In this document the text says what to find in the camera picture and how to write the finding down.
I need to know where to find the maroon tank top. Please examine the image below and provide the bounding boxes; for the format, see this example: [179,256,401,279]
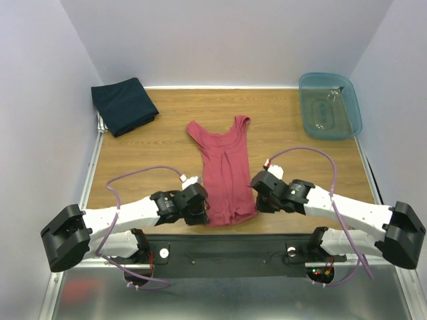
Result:
[187,115,258,227]

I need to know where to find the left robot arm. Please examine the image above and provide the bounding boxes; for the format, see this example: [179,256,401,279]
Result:
[41,182,209,273]

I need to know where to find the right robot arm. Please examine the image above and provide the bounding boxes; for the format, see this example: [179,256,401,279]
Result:
[250,168,426,269]

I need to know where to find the folded navy tank top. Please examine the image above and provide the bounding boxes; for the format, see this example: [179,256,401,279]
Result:
[91,77,159,137]

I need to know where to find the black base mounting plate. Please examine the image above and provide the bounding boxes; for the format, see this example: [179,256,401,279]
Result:
[146,234,346,279]

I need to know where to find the teal plastic bin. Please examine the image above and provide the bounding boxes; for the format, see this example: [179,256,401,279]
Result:
[299,73,362,140]

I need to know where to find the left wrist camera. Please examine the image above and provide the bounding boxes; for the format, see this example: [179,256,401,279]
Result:
[179,175,202,190]

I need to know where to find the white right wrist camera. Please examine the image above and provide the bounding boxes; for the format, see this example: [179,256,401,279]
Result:
[263,159,284,180]

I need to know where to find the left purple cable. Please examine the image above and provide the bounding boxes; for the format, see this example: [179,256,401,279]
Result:
[95,166,187,290]

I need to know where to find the purple cable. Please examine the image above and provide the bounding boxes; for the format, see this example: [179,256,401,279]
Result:
[95,166,187,290]
[263,147,374,288]

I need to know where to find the aluminium frame rail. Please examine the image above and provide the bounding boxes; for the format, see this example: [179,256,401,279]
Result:
[53,238,416,267]

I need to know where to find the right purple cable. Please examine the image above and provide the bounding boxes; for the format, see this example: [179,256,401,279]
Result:
[263,147,374,288]

